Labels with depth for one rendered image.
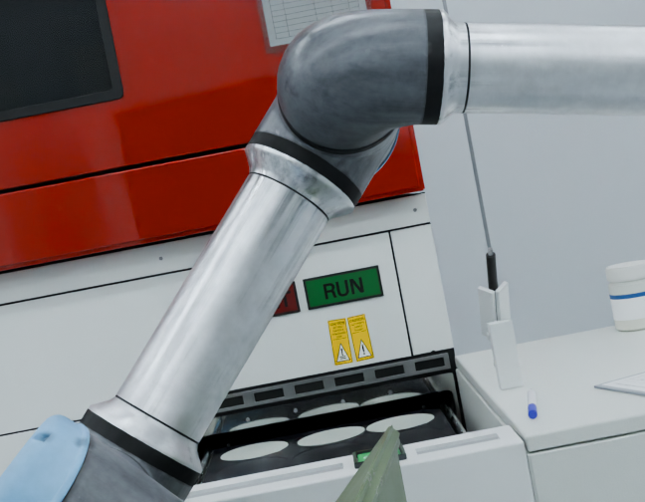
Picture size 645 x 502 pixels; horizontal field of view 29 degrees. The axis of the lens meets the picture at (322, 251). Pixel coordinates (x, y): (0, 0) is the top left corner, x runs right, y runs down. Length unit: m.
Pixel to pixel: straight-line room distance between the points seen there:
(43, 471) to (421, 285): 1.07
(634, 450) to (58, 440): 0.64
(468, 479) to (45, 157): 0.87
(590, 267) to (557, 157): 0.31
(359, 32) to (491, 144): 2.41
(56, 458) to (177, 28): 1.03
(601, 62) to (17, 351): 1.18
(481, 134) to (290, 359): 1.62
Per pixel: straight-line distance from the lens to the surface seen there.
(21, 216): 1.90
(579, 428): 1.34
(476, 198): 3.42
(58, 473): 0.95
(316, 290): 1.91
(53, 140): 1.89
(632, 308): 1.88
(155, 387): 1.10
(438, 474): 1.32
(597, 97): 1.06
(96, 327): 1.94
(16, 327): 1.97
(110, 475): 0.96
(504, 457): 1.33
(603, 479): 1.35
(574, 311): 3.49
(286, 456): 1.75
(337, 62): 1.03
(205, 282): 1.11
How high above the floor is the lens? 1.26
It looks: 3 degrees down
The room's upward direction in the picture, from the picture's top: 11 degrees counter-clockwise
